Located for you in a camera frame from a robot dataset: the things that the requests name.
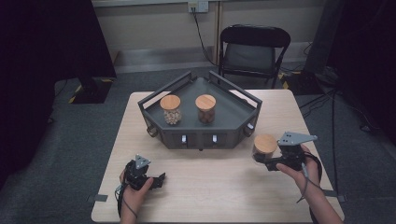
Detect black curtain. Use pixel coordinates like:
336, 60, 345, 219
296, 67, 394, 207
0, 0, 118, 191
326, 0, 396, 147

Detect dark grey corner rack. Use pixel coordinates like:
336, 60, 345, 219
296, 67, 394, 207
137, 70, 263, 152

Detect white wall socket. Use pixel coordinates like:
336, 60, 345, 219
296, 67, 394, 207
187, 0, 210, 14

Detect black folding chair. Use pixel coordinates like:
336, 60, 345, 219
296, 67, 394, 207
218, 23, 292, 90

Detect hand-held gripper cable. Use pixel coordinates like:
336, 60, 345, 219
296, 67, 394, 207
114, 183, 139, 218
295, 152, 324, 204

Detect glass jar with wooden lid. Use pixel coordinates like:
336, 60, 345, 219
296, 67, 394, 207
252, 133, 278, 166

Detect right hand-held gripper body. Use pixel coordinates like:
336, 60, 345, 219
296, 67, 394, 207
276, 131, 318, 172

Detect black stand base yellow stripes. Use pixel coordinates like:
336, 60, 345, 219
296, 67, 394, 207
280, 70, 325, 96
67, 77, 115, 105

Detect person's left hand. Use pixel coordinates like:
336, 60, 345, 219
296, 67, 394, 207
119, 169, 155, 216

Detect glass jar with brown nuts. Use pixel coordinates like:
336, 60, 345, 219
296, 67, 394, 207
194, 93, 218, 125

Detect person's right hand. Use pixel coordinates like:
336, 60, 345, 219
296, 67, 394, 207
276, 144, 322, 198

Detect glass jar with pale nuts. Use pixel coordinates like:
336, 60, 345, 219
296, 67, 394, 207
159, 94, 183, 126

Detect grey curtain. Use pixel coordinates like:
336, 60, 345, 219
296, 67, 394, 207
303, 0, 347, 75

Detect grey tape strip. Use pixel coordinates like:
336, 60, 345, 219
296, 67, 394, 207
323, 189, 347, 203
86, 193, 109, 203

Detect left hand-held gripper cable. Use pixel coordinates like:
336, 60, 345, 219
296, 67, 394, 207
114, 183, 139, 218

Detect right hand-held gripper cable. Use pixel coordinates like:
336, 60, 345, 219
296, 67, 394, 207
295, 152, 324, 204

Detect black wall socket cable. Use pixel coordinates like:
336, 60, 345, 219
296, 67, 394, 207
191, 7, 219, 67

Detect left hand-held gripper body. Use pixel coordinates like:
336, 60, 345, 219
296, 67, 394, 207
123, 154, 154, 191

